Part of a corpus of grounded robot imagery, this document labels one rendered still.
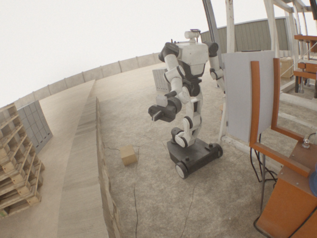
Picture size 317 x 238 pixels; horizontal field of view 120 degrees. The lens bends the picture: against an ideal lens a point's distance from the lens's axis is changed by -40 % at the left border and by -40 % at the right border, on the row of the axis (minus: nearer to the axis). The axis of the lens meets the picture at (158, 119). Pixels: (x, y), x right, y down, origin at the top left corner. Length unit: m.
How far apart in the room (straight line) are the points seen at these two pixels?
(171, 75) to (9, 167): 1.61
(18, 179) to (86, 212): 0.75
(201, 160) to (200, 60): 1.04
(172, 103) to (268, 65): 0.78
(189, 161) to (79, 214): 1.20
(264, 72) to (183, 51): 0.62
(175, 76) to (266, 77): 0.64
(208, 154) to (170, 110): 1.21
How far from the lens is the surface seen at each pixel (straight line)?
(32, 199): 1.81
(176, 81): 0.92
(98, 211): 1.34
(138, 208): 1.62
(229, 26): 1.60
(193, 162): 1.66
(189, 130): 1.59
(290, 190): 1.02
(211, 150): 1.80
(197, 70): 1.29
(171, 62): 1.07
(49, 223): 1.54
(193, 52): 1.21
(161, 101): 0.62
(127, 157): 2.13
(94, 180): 1.64
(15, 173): 1.66
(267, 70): 1.16
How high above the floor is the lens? 1.28
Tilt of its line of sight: 22 degrees down
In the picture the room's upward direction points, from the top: 13 degrees counter-clockwise
